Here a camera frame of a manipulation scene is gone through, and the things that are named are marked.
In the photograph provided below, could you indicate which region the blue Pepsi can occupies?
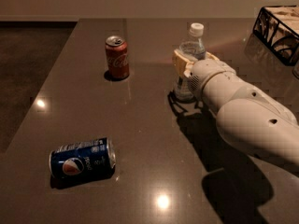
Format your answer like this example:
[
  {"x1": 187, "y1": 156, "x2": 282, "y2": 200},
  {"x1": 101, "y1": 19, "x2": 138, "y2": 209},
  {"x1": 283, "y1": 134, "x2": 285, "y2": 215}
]
[{"x1": 49, "y1": 137, "x2": 116, "y2": 179}]

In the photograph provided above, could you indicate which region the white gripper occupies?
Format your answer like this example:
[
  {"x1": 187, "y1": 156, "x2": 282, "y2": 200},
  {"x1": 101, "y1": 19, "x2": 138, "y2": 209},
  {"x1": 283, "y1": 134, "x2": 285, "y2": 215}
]
[{"x1": 172, "y1": 49, "x2": 237, "y2": 100}]

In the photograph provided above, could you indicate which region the red Coca-Cola can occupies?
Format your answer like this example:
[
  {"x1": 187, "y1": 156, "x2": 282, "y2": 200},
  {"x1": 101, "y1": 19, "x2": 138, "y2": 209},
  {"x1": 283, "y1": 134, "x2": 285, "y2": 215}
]
[{"x1": 106, "y1": 35, "x2": 130, "y2": 79}]

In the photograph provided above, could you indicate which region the clear plastic water bottle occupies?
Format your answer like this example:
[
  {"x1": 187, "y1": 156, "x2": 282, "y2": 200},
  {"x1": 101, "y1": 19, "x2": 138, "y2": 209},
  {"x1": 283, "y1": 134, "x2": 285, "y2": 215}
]
[{"x1": 173, "y1": 22, "x2": 206, "y2": 103}]

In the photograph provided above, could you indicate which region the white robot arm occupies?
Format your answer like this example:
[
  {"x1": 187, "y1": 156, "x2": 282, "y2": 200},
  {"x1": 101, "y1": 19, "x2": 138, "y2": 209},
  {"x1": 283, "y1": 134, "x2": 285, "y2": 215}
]
[{"x1": 173, "y1": 49, "x2": 299, "y2": 172}]

